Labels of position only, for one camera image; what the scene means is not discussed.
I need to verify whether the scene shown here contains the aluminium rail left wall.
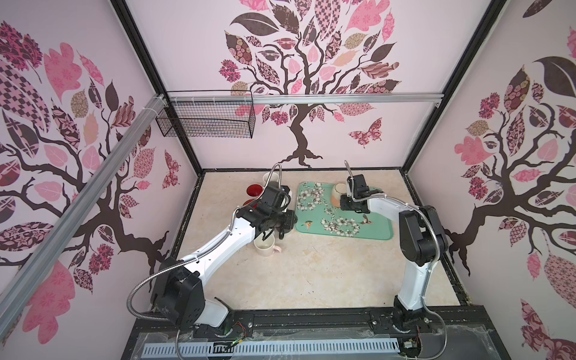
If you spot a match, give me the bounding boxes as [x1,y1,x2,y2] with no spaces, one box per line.
[1,94,167,336]

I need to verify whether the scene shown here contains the pale pink mug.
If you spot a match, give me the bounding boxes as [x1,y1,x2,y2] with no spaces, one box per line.
[253,233,282,257]

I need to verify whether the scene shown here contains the aluminium rail back wall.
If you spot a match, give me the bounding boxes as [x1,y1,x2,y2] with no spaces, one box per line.
[168,91,444,105]

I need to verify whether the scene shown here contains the cream and peach mug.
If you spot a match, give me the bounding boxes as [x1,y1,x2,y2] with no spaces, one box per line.
[331,183,347,208]

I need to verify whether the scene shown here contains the green floral serving tray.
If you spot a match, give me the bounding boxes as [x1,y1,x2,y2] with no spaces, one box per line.
[295,181,393,241]

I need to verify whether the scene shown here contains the white slotted cable duct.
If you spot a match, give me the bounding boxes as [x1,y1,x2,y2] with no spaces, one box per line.
[140,338,401,359]

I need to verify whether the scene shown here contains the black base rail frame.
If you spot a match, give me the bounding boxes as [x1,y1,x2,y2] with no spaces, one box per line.
[121,305,510,359]

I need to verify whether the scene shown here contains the white ribbed base mug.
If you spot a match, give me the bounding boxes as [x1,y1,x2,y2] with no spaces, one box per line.
[262,171,280,186]

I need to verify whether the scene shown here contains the aluminium rail wall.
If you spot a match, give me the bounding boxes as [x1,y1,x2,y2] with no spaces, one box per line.
[1,94,167,336]
[168,91,444,105]

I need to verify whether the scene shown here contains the white mug red inside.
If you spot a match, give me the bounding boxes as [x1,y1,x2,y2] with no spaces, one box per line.
[246,184,264,198]

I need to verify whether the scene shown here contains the red mug black handle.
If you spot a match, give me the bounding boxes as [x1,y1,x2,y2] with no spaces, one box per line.
[243,199,258,208]

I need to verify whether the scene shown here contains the black wire basket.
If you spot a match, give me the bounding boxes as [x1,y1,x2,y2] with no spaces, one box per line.
[156,90,256,139]

